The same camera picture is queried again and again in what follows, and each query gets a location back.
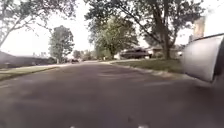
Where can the dark vehicle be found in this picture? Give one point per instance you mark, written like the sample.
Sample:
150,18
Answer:
135,53

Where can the broad green tree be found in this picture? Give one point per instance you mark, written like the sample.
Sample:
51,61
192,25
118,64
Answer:
113,36

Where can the grey asphalt road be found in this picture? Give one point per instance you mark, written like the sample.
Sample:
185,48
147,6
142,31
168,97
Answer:
100,96

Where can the pale concrete kerb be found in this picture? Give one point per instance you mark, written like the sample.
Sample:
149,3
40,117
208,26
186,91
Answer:
146,70

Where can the grass lawn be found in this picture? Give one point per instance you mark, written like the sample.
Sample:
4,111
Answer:
153,64

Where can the house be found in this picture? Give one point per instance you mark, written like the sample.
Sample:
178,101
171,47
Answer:
156,50

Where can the tall slim tree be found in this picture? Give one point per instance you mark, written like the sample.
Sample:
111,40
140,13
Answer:
61,43

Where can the large tree with dark trunk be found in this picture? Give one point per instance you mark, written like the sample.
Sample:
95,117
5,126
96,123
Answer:
165,36

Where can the pale pavement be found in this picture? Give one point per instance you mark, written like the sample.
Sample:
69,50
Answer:
50,66

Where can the low dark building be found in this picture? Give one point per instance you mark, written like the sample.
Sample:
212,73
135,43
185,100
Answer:
20,60

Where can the grass strip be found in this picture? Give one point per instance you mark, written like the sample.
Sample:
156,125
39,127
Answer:
20,71

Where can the overhanging tree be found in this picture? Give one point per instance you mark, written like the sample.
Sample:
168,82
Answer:
26,10

